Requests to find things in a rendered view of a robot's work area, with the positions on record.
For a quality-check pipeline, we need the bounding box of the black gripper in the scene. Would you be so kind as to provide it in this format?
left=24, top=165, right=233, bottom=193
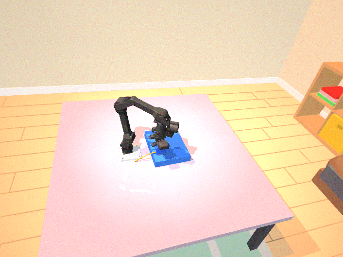
left=152, top=127, right=169, bottom=150

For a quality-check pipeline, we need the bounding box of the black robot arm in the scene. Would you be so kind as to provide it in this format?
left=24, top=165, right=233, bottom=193
left=114, top=96, right=179, bottom=154

